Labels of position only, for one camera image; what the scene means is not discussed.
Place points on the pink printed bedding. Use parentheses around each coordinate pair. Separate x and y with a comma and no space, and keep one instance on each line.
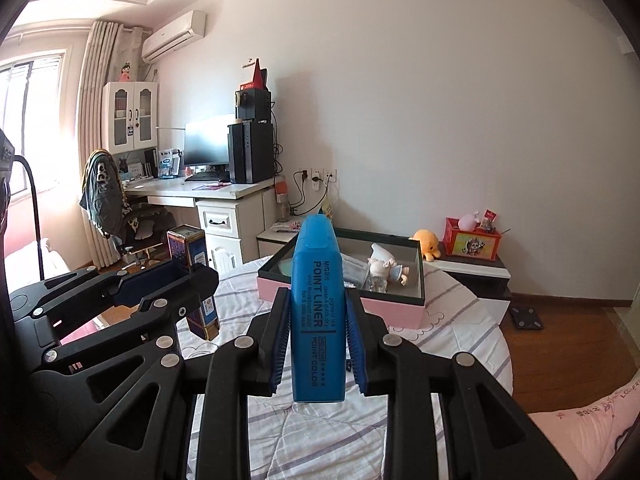
(575,430)

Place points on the dark printed jacket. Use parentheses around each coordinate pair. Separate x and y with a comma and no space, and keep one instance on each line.
(100,195)

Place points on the white wall socket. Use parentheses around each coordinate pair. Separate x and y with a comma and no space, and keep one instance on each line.
(330,176)
(303,174)
(316,176)

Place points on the striped white quilt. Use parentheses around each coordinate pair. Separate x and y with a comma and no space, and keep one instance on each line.
(440,340)

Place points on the white air conditioner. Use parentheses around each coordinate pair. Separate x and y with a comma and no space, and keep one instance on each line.
(175,37)

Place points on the yellow blue bag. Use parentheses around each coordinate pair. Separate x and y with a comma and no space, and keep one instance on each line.
(327,212)

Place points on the black white low cabinet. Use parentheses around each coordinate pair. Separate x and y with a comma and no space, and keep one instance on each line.
(480,270)

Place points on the black bathroom scale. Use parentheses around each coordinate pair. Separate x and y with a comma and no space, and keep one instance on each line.
(525,319)

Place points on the white wall switch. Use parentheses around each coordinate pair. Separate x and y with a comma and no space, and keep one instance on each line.
(623,43)

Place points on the computer monitor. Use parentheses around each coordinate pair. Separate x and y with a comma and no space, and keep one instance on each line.
(207,140)

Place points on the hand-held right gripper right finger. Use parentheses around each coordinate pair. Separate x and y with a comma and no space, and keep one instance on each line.
(356,350)

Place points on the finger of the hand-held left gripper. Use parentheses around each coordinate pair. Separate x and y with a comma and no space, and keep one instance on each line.
(155,282)
(200,280)

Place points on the blue highlighter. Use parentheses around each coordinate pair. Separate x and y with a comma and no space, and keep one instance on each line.
(317,310)

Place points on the white bedside table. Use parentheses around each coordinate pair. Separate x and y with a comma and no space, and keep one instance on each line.
(272,245)

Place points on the clear glass jar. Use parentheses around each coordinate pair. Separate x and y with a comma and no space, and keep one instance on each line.
(379,285)

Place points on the pink plush toy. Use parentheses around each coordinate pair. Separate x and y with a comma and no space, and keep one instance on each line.
(469,221)

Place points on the yellow plush toy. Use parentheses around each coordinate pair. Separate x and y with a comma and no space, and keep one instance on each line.
(425,242)

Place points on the clear plastic flosser box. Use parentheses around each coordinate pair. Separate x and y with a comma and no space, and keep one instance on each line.
(356,270)

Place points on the pink storage box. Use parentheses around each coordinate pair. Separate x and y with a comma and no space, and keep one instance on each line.
(400,312)

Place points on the blue white box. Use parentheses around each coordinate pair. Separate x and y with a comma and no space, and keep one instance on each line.
(169,162)

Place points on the orange cap bottle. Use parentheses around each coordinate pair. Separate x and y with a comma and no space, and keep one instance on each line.
(283,200)

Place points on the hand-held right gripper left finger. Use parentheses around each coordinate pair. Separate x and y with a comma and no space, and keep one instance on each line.
(280,340)

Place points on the white desk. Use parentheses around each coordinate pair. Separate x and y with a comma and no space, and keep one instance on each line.
(220,220)

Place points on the red paper bag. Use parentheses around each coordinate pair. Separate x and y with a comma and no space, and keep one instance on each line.
(257,77)

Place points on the black office chair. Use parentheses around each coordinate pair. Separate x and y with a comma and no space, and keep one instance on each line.
(145,225)

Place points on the window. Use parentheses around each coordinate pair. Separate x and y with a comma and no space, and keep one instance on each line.
(30,110)

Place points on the black speaker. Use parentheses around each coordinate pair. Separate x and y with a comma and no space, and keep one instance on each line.
(255,105)

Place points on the red printed storage box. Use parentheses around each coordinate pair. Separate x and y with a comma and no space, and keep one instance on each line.
(470,245)

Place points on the black keyboard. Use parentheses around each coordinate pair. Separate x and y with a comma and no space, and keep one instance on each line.
(205,176)

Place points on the cartoon doll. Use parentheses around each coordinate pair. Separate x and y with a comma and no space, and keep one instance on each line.
(126,72)

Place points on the black computer tower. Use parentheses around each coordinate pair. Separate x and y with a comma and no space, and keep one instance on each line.
(255,152)

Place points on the small doll figurine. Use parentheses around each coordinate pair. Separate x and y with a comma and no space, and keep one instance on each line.
(387,265)

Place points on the small blue gold box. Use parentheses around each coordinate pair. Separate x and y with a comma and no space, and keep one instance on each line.
(192,247)

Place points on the white glass door cabinet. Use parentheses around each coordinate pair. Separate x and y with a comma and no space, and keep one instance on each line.
(145,110)

